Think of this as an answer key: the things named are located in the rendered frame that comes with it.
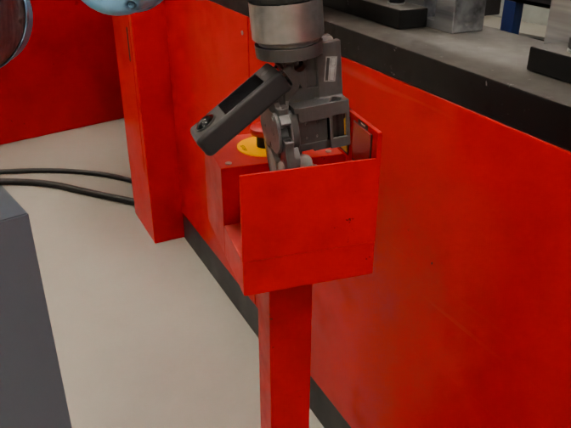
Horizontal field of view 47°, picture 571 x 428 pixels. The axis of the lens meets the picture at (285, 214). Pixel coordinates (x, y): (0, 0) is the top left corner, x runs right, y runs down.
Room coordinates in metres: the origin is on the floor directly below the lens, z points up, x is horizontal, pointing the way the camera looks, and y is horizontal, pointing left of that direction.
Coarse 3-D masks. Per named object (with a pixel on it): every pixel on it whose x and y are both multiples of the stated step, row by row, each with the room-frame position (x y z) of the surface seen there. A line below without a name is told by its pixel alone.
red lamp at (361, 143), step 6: (354, 126) 0.71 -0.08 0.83; (354, 132) 0.71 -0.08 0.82; (360, 132) 0.70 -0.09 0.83; (366, 132) 0.68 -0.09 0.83; (354, 138) 0.71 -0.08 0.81; (360, 138) 0.70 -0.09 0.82; (366, 138) 0.68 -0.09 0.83; (354, 144) 0.71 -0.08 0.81; (360, 144) 0.70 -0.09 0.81; (366, 144) 0.68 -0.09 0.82; (354, 150) 0.71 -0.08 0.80; (360, 150) 0.70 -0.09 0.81; (366, 150) 0.68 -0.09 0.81; (354, 156) 0.71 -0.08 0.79; (360, 156) 0.69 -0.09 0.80; (366, 156) 0.68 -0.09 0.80
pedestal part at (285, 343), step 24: (288, 288) 0.70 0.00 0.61; (264, 312) 0.72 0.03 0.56; (288, 312) 0.70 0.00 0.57; (264, 336) 0.72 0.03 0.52; (288, 336) 0.70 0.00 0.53; (264, 360) 0.72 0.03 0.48; (288, 360) 0.70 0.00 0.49; (264, 384) 0.72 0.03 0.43; (288, 384) 0.70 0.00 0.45; (264, 408) 0.73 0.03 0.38; (288, 408) 0.70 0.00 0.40
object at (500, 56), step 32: (224, 0) 1.50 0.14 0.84; (352, 32) 1.02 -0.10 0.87; (384, 32) 1.01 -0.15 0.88; (416, 32) 1.01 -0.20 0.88; (448, 32) 1.01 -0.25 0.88; (480, 32) 1.01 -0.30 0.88; (384, 64) 0.94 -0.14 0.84; (416, 64) 0.87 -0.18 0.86; (448, 64) 0.82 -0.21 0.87; (480, 64) 0.82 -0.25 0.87; (512, 64) 0.82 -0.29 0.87; (448, 96) 0.81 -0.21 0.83; (480, 96) 0.76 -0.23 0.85; (512, 96) 0.71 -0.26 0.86; (544, 96) 0.68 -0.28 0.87; (544, 128) 0.67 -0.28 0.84
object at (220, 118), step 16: (256, 80) 0.67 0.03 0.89; (272, 80) 0.65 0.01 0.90; (240, 96) 0.66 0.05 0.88; (256, 96) 0.65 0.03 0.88; (272, 96) 0.65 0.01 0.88; (224, 112) 0.65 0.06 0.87; (240, 112) 0.64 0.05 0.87; (256, 112) 0.65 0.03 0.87; (192, 128) 0.66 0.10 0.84; (208, 128) 0.64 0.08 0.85; (224, 128) 0.64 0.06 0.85; (240, 128) 0.64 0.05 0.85; (208, 144) 0.63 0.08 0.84; (224, 144) 0.64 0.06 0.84
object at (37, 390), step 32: (0, 192) 0.65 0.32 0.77; (0, 224) 0.58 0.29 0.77; (0, 256) 0.58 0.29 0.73; (32, 256) 0.60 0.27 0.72; (0, 288) 0.57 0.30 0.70; (32, 288) 0.59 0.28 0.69; (0, 320) 0.57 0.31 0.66; (32, 320) 0.59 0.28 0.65; (0, 352) 0.56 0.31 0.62; (32, 352) 0.58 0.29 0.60; (0, 384) 0.56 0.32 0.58; (32, 384) 0.58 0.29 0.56; (0, 416) 0.55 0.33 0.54; (32, 416) 0.57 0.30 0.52; (64, 416) 0.60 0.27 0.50
